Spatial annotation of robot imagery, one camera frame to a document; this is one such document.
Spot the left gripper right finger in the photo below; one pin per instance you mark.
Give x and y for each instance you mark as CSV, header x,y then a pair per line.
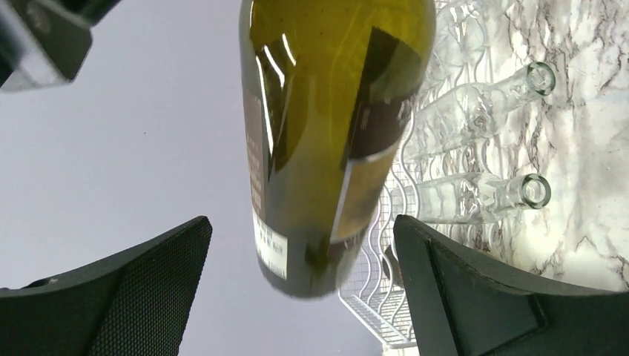
x,y
463,302

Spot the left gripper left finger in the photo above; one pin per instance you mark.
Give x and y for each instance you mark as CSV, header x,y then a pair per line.
x,y
134,302

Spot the clear glass bottle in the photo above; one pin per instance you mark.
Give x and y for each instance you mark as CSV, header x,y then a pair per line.
x,y
475,111
471,198

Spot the green wine bottle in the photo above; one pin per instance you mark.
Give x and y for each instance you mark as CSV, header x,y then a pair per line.
x,y
391,268
328,90

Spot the green wine bottle front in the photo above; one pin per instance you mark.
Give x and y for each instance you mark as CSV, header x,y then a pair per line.
x,y
391,268

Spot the white wire wine rack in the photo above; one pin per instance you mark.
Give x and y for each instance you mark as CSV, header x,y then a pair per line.
x,y
463,55

